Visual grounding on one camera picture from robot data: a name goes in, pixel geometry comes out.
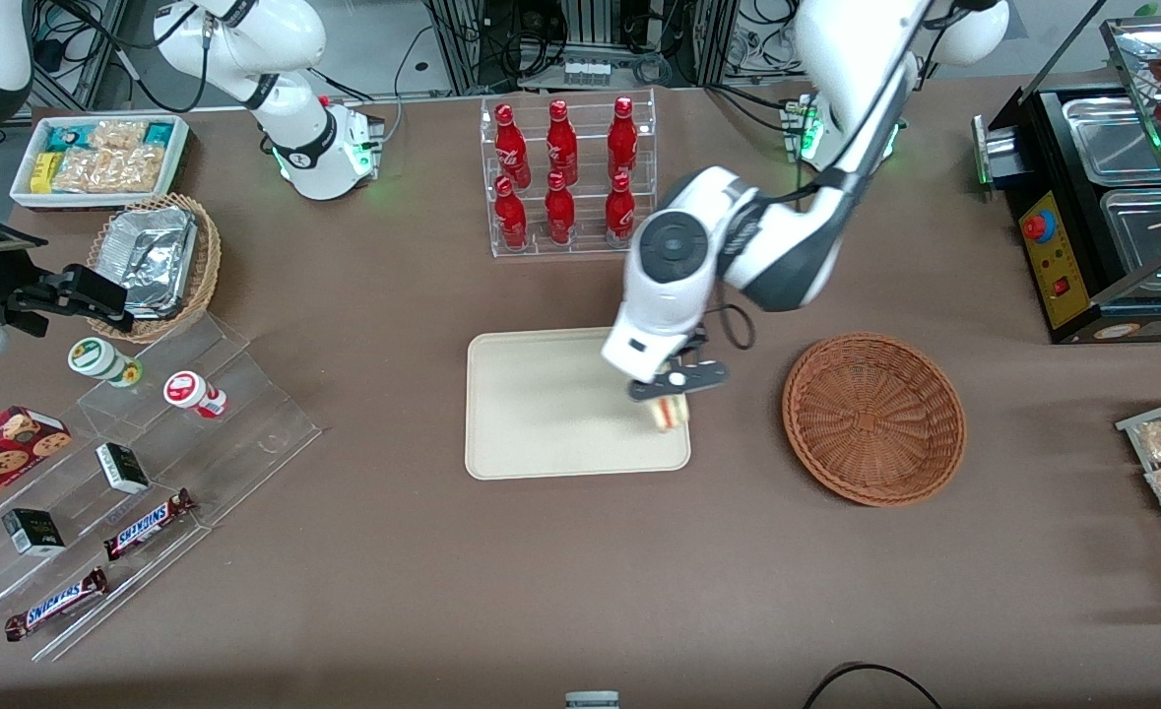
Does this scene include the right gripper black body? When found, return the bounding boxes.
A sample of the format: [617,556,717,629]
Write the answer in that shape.
[0,241,67,308]

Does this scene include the aluminium foil tray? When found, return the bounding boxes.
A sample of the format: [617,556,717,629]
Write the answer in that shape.
[117,288,187,319]

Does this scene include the cream plastic tray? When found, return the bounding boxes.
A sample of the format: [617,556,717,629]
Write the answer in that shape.
[466,328,691,481]

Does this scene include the light tan wicker basket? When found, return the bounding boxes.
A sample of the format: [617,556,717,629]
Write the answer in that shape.
[88,194,222,344]

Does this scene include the brown wicker basket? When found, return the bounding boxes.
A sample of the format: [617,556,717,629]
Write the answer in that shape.
[783,333,966,507]

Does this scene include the green lid sunflower jar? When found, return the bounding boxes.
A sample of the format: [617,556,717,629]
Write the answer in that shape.
[68,337,144,388]

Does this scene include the silver foil packets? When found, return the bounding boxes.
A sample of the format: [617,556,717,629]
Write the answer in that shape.
[102,205,197,296]

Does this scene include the white rectangular snack bin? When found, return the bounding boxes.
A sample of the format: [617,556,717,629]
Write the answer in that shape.
[11,115,190,211]

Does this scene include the clear acrylic bottle rack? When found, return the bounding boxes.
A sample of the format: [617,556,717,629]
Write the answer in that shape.
[480,89,658,259]

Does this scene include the clear bag of crackers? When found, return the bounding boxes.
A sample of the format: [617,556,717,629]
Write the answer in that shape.
[88,120,148,151]
[53,146,167,194]

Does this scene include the red lid white jar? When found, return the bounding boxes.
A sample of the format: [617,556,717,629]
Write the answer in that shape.
[163,370,228,419]

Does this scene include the red cola bottle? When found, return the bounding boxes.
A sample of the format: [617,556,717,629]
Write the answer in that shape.
[606,172,637,243]
[495,176,529,250]
[547,99,579,186]
[608,97,639,180]
[494,103,532,188]
[545,172,576,245]

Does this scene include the small black carton box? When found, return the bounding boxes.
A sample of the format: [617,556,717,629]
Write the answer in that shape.
[96,443,151,494]
[2,508,66,557]

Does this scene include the clear acrylic stepped stand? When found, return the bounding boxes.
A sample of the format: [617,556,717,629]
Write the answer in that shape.
[0,310,323,663]

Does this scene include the Snickers chocolate bar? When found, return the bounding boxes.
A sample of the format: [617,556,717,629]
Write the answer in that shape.
[5,567,108,642]
[103,489,197,561]

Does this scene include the black food warmer appliance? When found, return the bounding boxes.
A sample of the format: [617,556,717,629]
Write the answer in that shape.
[974,15,1161,346]

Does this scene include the stainless steel pan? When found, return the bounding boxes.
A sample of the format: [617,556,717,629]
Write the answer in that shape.
[1063,97,1161,186]
[1100,187,1161,279]

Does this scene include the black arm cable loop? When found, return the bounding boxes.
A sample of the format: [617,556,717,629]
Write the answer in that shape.
[703,303,756,352]

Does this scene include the aluminium frame rack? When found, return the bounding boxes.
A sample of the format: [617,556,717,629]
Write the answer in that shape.
[422,0,798,95]

